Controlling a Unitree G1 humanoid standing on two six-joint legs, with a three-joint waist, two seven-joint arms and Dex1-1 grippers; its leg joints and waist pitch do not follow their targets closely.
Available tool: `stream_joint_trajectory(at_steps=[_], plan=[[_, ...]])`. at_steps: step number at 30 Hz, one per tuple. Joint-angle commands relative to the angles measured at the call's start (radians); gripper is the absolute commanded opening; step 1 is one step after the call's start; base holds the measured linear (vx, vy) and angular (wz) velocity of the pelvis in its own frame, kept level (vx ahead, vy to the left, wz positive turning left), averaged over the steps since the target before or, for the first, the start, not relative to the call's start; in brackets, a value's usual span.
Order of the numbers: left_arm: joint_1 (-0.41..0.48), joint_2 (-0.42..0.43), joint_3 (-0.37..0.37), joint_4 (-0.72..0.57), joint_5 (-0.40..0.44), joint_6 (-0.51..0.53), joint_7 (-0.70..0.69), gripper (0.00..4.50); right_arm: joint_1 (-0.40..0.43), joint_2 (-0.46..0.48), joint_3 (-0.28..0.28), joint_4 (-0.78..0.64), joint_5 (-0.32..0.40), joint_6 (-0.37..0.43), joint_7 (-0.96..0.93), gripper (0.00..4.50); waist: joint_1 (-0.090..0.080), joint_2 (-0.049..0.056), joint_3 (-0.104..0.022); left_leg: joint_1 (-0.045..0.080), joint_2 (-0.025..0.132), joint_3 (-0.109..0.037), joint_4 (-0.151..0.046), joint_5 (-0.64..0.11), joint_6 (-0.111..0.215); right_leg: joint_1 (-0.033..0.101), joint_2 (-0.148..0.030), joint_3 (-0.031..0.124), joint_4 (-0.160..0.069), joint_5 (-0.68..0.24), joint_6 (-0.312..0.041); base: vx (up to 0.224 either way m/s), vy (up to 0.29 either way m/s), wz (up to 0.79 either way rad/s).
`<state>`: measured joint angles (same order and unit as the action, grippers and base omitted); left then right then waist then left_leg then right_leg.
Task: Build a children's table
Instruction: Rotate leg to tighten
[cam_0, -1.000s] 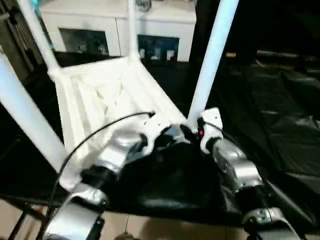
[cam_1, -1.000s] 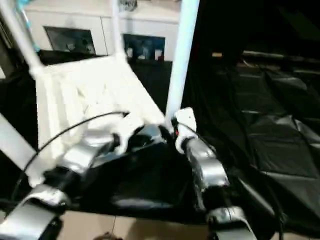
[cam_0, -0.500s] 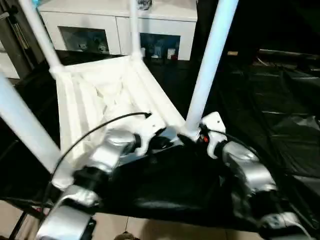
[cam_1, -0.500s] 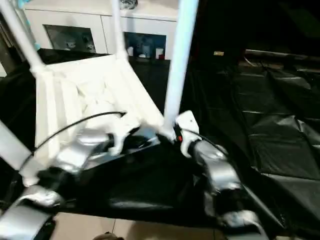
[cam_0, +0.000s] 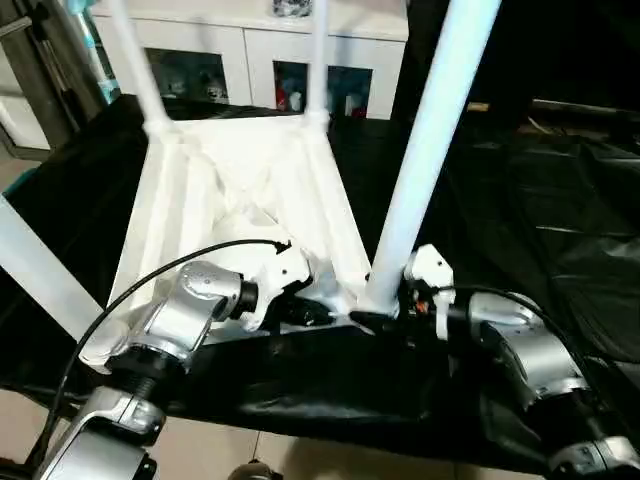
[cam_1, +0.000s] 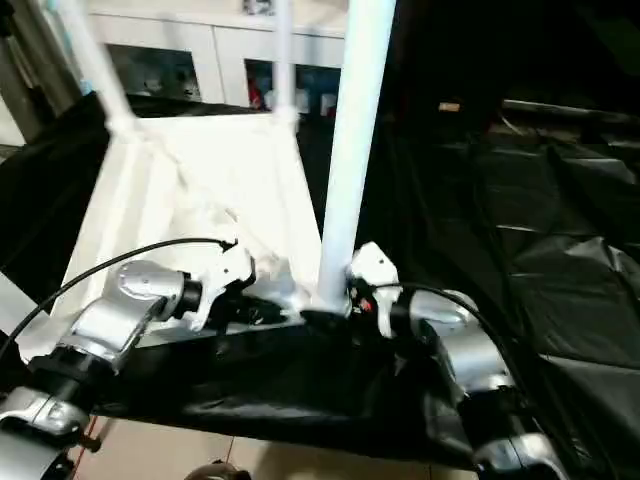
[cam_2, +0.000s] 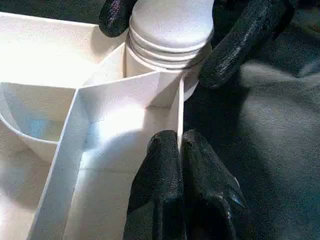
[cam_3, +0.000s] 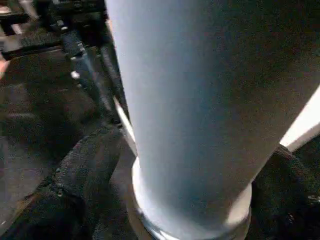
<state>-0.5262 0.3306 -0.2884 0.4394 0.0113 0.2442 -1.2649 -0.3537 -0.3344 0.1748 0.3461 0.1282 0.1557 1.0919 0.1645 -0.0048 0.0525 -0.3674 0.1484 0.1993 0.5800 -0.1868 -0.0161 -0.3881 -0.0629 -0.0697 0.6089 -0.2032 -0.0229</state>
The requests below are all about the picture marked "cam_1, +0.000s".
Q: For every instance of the white plastic table top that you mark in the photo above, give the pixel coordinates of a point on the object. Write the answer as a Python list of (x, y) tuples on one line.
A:
[(200, 190)]

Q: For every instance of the white plastic table leg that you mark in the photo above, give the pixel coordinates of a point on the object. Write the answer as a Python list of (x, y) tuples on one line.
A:
[(284, 60), (352, 140), (12, 302), (95, 65)]

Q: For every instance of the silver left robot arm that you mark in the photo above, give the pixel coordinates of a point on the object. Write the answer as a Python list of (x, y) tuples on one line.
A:
[(100, 340)]

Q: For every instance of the black work mat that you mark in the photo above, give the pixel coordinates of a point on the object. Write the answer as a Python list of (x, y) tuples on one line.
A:
[(480, 280)]

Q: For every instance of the small yellow label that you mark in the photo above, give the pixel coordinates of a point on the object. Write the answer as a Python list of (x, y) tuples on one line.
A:
[(449, 106)]

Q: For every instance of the white glass-door cabinet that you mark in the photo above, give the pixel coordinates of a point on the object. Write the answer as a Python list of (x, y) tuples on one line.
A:
[(200, 45)]

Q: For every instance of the black flat device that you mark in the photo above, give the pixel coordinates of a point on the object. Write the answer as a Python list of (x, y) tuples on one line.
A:
[(575, 110)]

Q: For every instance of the grey crumpled bundle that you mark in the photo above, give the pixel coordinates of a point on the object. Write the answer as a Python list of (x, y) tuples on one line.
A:
[(258, 5)]

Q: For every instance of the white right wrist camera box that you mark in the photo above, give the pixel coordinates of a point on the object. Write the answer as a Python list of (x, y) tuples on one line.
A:
[(375, 275)]

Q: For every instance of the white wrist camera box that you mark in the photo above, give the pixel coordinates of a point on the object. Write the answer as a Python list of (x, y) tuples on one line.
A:
[(228, 280), (375, 275)]

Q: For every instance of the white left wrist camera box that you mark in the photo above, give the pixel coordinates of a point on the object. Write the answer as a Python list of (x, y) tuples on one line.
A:
[(228, 280)]

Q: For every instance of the grey metal rack frame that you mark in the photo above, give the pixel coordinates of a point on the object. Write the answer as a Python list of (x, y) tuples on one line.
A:
[(30, 65)]

